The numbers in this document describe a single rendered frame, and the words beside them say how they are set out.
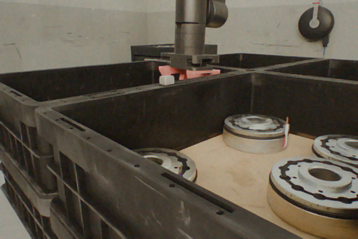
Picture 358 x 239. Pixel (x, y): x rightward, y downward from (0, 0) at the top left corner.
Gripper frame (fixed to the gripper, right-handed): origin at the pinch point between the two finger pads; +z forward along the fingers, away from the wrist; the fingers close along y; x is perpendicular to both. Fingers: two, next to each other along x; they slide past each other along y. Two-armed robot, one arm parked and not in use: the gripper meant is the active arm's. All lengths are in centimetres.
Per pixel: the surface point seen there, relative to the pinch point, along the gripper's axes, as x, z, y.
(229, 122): 1.5, 1.1, -12.4
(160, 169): 27.4, -4.7, -29.7
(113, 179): 28.7, -3.1, -26.5
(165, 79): 12.6, -6.3, -9.8
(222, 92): 0.7, -3.4, -9.6
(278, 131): -0.6, 0.9, -19.9
